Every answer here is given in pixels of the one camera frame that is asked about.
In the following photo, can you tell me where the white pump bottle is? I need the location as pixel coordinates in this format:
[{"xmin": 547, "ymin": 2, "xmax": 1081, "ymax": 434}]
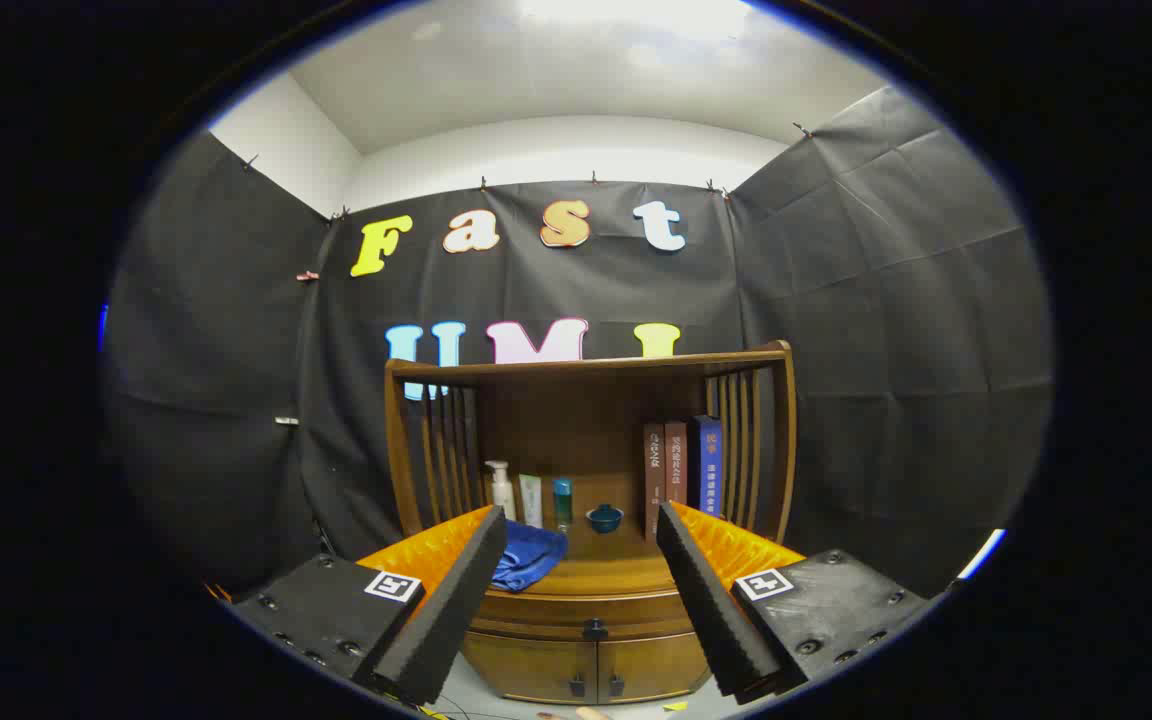
[{"xmin": 484, "ymin": 460, "xmax": 517, "ymax": 523}]

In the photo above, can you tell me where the brown wooden cabinet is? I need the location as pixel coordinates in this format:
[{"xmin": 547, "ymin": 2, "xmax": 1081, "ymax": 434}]
[{"xmin": 383, "ymin": 340, "xmax": 799, "ymax": 706}]

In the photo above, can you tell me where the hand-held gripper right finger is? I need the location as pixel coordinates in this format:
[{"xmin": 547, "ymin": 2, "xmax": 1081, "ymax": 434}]
[{"xmin": 655, "ymin": 501, "xmax": 942, "ymax": 705}]

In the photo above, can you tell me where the wooden countertop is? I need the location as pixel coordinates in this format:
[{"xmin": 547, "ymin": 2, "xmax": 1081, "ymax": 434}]
[{"xmin": 476, "ymin": 500, "xmax": 697, "ymax": 598}]

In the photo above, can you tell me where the blue book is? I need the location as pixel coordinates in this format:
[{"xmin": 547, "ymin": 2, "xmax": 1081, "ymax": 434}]
[{"xmin": 688, "ymin": 415, "xmax": 725, "ymax": 517}]

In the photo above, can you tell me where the brown wooden drawer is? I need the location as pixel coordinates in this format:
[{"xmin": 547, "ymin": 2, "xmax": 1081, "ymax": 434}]
[{"xmin": 474, "ymin": 590, "xmax": 705, "ymax": 639}]

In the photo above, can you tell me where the dark brown book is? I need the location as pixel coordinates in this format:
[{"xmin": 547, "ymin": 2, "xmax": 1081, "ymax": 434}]
[{"xmin": 643, "ymin": 423, "xmax": 667, "ymax": 541}]

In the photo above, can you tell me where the folded blue towel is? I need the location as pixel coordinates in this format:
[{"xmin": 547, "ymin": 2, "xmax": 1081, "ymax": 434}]
[{"xmin": 491, "ymin": 520, "xmax": 569, "ymax": 593}]

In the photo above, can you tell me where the light brown book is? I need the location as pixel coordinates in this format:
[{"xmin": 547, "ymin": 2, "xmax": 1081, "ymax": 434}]
[{"xmin": 664, "ymin": 421, "xmax": 689, "ymax": 508}]

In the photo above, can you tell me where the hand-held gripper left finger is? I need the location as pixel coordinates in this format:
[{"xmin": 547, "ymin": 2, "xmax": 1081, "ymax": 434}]
[{"xmin": 204, "ymin": 505, "xmax": 509, "ymax": 707}]

